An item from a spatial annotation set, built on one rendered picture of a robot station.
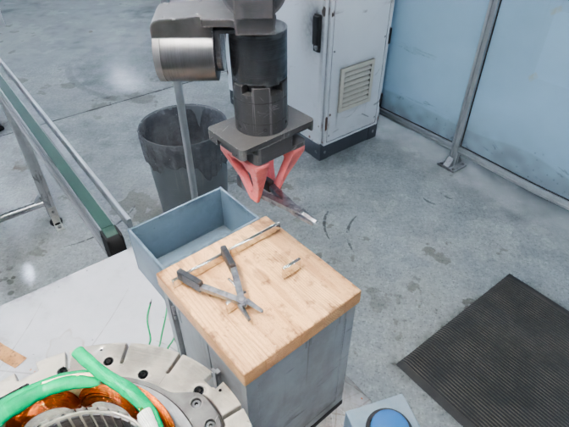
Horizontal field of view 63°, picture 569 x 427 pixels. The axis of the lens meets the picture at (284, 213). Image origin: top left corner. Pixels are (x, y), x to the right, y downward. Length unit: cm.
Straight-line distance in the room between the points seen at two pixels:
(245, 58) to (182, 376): 32
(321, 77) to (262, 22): 215
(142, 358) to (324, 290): 24
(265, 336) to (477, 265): 181
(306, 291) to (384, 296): 145
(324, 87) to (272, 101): 213
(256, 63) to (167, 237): 40
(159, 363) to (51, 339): 51
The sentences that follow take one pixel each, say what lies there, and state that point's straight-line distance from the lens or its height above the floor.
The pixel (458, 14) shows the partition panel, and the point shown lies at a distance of 270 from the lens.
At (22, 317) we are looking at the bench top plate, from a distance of 108.
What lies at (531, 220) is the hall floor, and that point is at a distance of 267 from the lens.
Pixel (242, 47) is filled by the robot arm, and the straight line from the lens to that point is 46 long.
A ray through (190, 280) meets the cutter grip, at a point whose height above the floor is 109.
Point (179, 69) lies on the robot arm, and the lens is 47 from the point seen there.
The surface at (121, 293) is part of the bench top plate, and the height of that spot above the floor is 78.
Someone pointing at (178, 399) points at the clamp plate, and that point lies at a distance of 49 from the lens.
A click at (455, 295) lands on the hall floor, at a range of 214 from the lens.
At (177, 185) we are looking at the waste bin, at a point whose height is 36.
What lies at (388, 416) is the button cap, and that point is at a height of 104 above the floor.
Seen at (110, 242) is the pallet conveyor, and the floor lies 74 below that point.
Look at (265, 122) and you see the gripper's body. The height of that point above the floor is 129.
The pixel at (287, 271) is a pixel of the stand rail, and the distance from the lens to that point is 62.
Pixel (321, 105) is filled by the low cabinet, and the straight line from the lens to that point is 264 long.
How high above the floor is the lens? 152
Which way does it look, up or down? 39 degrees down
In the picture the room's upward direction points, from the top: straight up
